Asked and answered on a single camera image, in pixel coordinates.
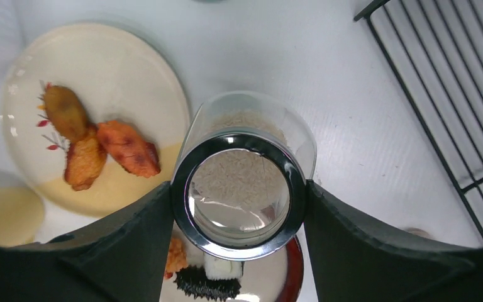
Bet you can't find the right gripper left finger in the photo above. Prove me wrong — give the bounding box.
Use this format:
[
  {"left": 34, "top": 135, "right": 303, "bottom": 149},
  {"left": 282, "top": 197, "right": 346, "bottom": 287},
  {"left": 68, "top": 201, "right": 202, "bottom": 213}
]
[{"left": 0, "top": 182, "right": 174, "bottom": 301}]

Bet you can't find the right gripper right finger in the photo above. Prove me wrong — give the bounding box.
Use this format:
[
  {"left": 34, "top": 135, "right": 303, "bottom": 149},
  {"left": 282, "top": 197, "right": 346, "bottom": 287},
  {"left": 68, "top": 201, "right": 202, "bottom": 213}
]
[{"left": 304, "top": 182, "right": 483, "bottom": 301}]

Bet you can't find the glass jar with rice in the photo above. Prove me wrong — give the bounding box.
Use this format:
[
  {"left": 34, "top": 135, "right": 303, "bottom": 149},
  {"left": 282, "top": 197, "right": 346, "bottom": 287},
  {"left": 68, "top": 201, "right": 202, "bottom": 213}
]
[{"left": 170, "top": 91, "right": 317, "bottom": 261}]

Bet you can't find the fried chicken nugget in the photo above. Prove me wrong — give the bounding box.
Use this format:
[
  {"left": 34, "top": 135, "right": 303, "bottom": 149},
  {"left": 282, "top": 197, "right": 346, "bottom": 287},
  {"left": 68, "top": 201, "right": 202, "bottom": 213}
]
[{"left": 164, "top": 236, "right": 188, "bottom": 279}]

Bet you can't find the black sea cucumber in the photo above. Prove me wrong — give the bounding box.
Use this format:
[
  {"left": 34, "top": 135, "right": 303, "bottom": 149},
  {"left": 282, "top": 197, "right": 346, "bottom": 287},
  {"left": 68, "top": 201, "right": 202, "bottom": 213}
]
[{"left": 174, "top": 266, "right": 241, "bottom": 301}]

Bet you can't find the pink lid spice shaker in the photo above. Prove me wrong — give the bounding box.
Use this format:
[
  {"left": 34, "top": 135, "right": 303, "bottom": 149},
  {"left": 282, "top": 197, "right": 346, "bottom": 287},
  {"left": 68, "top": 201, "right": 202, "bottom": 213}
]
[{"left": 403, "top": 227, "right": 433, "bottom": 239}]

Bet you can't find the red rimmed plate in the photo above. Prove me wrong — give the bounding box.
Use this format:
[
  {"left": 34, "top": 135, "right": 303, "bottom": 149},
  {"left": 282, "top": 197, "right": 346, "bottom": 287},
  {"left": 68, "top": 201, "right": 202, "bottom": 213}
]
[{"left": 159, "top": 231, "right": 304, "bottom": 302}]

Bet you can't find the sushi roll piece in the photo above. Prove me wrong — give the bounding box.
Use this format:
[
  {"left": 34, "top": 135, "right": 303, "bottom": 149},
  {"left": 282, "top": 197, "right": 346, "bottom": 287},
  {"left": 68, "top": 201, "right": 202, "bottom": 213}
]
[{"left": 204, "top": 254, "right": 245, "bottom": 281}]

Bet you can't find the fried chicken wing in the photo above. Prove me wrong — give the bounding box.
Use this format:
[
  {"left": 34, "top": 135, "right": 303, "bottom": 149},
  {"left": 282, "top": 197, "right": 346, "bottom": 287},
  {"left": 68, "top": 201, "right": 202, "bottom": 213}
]
[{"left": 42, "top": 83, "right": 108, "bottom": 191}]

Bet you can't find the yellow mug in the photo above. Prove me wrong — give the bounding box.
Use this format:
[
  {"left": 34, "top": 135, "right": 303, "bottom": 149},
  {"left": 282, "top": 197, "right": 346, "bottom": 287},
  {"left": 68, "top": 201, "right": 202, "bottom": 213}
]
[{"left": 0, "top": 187, "right": 45, "bottom": 247}]

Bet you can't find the cream plate with leaf pattern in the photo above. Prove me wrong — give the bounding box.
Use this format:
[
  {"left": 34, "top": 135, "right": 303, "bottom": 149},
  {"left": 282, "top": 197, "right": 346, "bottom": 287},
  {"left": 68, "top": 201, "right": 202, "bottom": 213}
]
[{"left": 1, "top": 23, "right": 191, "bottom": 217}]

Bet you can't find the black wire rack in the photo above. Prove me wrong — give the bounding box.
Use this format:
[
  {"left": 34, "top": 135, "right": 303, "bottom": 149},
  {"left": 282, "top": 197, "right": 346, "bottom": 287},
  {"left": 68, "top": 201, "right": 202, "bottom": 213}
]
[{"left": 354, "top": 1, "right": 483, "bottom": 245}]

